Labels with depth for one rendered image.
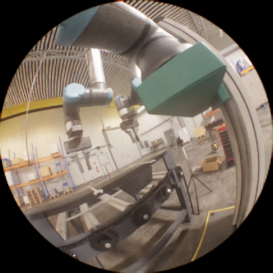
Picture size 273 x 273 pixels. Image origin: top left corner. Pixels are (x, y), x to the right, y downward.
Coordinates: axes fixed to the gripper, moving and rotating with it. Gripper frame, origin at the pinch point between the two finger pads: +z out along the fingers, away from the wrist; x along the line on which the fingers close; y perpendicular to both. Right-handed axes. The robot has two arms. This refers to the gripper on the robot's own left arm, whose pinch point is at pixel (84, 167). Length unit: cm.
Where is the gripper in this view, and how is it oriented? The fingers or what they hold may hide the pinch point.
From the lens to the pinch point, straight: 46.0
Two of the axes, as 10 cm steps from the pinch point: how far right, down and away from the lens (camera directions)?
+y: -6.1, 3.5, 7.1
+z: 3.8, 9.2, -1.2
